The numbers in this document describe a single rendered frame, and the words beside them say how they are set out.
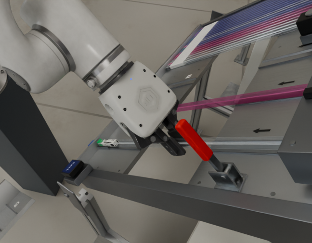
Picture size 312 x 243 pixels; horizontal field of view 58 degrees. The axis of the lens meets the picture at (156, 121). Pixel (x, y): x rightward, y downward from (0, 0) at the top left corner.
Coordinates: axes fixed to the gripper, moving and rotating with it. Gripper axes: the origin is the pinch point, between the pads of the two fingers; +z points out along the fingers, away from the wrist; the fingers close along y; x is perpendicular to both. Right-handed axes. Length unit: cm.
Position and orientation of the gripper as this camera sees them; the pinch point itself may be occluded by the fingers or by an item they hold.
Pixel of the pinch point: (176, 141)
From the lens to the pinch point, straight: 49.6
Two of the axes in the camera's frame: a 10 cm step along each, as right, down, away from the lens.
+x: -5.1, 1.8, 8.4
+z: 6.6, 7.0, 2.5
